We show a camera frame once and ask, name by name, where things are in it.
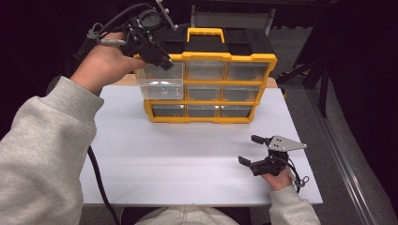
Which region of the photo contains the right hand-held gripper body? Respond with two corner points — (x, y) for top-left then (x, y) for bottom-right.
(250, 135), (308, 177)

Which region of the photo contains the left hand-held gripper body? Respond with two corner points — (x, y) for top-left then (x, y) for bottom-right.
(123, 0), (179, 57)

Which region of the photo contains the clear pulled-out plastic drawer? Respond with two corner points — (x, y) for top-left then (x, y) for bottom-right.
(136, 62), (185, 101)

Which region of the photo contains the yellow black drawer cabinet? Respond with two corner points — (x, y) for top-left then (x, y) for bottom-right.
(134, 27), (279, 125)

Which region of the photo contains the person's right hand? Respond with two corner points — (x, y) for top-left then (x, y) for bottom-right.
(261, 167), (295, 191)

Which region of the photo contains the person's left hand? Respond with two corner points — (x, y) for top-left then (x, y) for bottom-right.
(69, 31), (148, 95)

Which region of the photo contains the set of clear closed drawers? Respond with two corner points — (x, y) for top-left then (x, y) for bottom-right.
(151, 60), (270, 119)

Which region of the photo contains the person's torso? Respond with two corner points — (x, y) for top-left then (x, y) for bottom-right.
(134, 205), (252, 225)

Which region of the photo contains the black tripod stand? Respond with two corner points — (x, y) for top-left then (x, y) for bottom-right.
(276, 57), (330, 119)

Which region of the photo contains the thin black looped cable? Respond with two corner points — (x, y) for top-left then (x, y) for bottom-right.
(285, 157), (311, 194)

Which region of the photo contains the metal floor rail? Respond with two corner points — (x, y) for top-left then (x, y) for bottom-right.
(305, 87), (380, 225)

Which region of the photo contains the thick black cable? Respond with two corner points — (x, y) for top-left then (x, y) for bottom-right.
(86, 145), (122, 225)

